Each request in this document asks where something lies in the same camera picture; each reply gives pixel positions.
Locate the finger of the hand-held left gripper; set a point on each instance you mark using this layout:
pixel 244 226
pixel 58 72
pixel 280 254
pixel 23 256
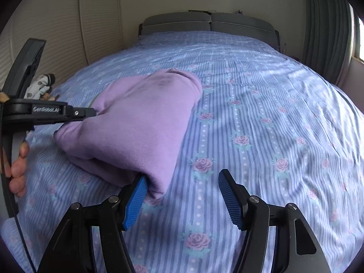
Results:
pixel 82 112

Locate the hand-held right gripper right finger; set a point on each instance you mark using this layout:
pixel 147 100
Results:
pixel 230 202

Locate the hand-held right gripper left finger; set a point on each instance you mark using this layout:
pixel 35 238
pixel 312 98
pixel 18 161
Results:
pixel 136 202

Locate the purple sweatshirt with green print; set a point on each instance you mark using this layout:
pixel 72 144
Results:
pixel 142 119

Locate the person's left hand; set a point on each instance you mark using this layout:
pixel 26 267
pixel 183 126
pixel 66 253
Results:
pixel 18 170

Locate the navy striped garment cuff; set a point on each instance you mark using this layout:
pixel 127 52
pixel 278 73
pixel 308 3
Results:
pixel 51 79

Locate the cream louvered wardrobe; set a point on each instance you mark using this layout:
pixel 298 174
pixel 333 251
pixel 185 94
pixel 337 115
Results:
pixel 71 34

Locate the blue floral striped duvet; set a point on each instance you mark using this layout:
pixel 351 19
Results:
pixel 256 105

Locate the grey padded headboard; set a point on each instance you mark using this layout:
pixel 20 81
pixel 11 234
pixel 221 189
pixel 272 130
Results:
pixel 176 22

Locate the dark flat objects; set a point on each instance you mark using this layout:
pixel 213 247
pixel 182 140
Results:
pixel 199 11

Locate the grey-green curtain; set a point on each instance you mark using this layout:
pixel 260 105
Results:
pixel 324 28

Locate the window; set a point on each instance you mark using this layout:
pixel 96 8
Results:
pixel 359 42

